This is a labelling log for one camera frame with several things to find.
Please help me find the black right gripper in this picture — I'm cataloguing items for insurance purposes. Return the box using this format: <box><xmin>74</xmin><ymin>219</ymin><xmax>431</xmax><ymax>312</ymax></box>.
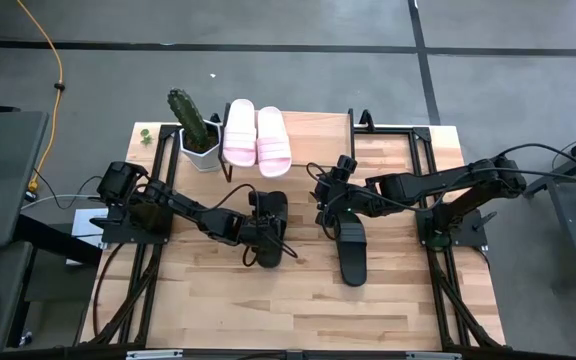
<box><xmin>312</xmin><ymin>153</ymin><xmax>364</xmax><ymax>229</ymax></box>

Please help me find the black slide sandal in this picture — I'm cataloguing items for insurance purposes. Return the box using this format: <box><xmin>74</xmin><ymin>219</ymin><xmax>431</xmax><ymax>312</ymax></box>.
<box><xmin>334</xmin><ymin>209</ymin><xmax>369</xmax><ymax>288</ymax></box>
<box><xmin>255</xmin><ymin>190</ymin><xmax>289</xmax><ymax>269</ymax></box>

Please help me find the pink slide sandal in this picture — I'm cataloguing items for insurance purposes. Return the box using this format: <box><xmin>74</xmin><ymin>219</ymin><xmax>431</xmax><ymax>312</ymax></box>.
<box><xmin>256</xmin><ymin>105</ymin><xmax>293</xmax><ymax>179</ymax></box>
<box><xmin>222</xmin><ymin>98</ymin><xmax>258</xmax><ymax>168</ymax></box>

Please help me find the black metal shoe rack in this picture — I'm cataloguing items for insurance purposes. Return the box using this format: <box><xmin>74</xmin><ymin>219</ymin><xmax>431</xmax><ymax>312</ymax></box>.
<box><xmin>75</xmin><ymin>108</ymin><xmax>507</xmax><ymax>351</ymax></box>

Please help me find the white hexagonal plant pot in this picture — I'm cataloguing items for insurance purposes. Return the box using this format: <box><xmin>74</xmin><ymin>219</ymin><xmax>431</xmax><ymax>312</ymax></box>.
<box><xmin>177</xmin><ymin>118</ymin><xmax>224</xmax><ymax>174</ymax></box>

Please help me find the green cactus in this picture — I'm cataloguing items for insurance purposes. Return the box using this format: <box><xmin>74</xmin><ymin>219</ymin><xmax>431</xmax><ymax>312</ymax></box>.
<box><xmin>166</xmin><ymin>88</ymin><xmax>210</xmax><ymax>151</ymax></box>

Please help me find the white box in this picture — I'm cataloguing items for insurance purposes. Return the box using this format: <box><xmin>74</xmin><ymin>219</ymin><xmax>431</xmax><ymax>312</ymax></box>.
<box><xmin>65</xmin><ymin>207</ymin><xmax>107</xmax><ymax>266</ymax></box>

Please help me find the black desk bar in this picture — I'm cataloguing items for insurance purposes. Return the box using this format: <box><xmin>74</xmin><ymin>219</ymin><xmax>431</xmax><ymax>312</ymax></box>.
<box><xmin>15</xmin><ymin>214</ymin><xmax>104</xmax><ymax>269</ymax></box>

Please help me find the grey metal stand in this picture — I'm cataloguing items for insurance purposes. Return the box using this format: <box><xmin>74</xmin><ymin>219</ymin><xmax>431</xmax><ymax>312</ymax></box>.
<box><xmin>520</xmin><ymin>124</ymin><xmax>576</xmax><ymax>291</ymax></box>

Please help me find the black desk surface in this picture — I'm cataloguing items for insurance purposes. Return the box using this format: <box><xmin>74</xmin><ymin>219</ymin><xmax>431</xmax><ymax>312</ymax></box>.
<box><xmin>0</xmin><ymin>239</ymin><xmax>34</xmax><ymax>354</ymax></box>

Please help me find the wooden shelf black metal frame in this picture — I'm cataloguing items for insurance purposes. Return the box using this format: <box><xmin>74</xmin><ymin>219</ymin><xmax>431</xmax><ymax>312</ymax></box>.
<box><xmin>221</xmin><ymin>102</ymin><xmax>362</xmax><ymax>184</ymax></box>

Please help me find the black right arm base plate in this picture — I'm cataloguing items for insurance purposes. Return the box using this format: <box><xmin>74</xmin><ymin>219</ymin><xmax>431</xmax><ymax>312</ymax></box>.
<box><xmin>415</xmin><ymin>207</ymin><xmax>498</xmax><ymax>249</ymax></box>

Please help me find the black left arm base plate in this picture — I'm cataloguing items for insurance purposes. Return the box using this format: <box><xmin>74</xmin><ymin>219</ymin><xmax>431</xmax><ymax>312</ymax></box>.
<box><xmin>90</xmin><ymin>204</ymin><xmax>172</xmax><ymax>246</ymax></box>

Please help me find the silver metal bracket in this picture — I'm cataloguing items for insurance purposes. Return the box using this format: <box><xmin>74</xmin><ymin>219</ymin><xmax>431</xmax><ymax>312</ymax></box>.
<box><xmin>126</xmin><ymin>349</ymin><xmax>184</xmax><ymax>360</ymax></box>
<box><xmin>406</xmin><ymin>351</ymin><xmax>463</xmax><ymax>360</ymax></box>

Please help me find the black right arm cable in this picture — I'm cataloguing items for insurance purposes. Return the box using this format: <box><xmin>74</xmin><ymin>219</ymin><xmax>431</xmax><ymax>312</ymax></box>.
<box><xmin>492</xmin><ymin>142</ymin><xmax>576</xmax><ymax>182</ymax></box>

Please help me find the yellow cable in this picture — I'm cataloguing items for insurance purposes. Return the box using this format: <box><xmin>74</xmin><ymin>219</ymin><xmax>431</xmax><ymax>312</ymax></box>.
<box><xmin>15</xmin><ymin>0</ymin><xmax>65</xmax><ymax>194</ymax></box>

